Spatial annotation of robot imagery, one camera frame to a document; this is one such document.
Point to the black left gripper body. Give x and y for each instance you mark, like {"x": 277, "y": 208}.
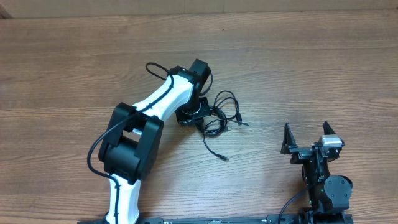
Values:
{"x": 189, "y": 114}

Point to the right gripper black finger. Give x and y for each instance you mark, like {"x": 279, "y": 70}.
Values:
{"x": 327, "y": 129}
{"x": 288, "y": 144}

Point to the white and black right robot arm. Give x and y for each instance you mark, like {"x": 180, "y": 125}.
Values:
{"x": 328, "y": 194}

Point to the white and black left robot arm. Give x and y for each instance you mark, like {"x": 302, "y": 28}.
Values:
{"x": 130, "y": 145}

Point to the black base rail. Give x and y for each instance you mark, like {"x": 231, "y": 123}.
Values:
{"x": 270, "y": 219}

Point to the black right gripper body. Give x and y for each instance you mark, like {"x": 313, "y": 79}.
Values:
{"x": 302, "y": 154}

